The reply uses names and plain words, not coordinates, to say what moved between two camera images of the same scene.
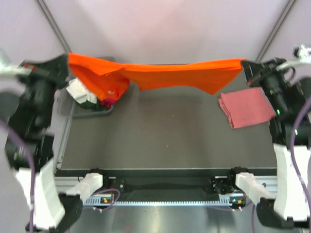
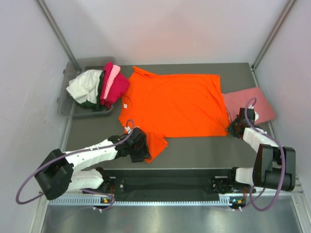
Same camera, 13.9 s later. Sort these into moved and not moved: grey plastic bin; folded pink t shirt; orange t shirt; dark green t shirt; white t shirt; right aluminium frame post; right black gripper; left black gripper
Moved: left black gripper; right black gripper; orange t shirt
Not moved: right aluminium frame post; white t shirt; grey plastic bin; folded pink t shirt; dark green t shirt
